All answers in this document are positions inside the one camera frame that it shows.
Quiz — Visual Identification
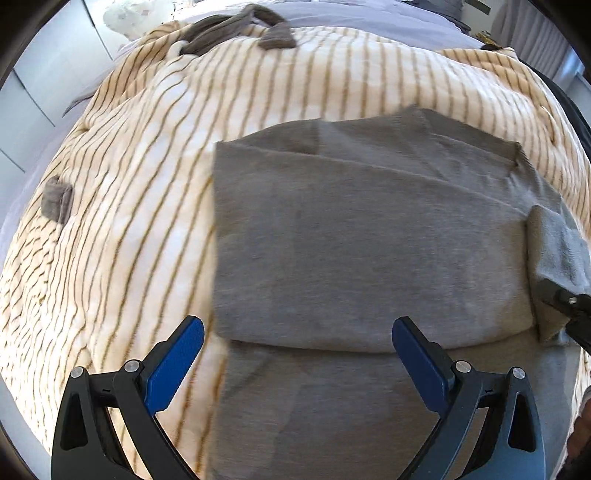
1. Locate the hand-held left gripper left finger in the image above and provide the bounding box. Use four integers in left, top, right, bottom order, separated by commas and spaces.
52, 316, 205, 480

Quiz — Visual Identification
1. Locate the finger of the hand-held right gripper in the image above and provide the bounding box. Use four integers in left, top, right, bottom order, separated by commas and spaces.
538, 277, 591, 349

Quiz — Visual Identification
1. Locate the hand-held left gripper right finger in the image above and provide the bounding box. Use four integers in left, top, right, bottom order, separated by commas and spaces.
392, 316, 548, 480

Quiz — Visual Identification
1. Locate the grey knit garment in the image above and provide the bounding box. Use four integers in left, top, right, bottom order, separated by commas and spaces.
210, 107, 591, 480

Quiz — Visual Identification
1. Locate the person's right hand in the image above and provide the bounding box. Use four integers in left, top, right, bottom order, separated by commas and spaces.
567, 383, 591, 468

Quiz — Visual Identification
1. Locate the cream striped fleece blanket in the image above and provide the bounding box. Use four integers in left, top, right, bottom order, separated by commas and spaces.
0, 14, 591, 480

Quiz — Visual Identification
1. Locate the black cloth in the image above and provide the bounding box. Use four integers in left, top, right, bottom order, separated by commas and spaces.
522, 60, 591, 155

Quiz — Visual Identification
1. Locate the grey curtain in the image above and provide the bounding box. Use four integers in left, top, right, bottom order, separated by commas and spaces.
489, 0, 575, 72

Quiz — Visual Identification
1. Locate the white wardrobe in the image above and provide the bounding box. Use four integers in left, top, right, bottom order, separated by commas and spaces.
0, 0, 122, 232

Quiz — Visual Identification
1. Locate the lavender bed sheet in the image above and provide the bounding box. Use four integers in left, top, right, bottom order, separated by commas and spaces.
62, 0, 483, 116

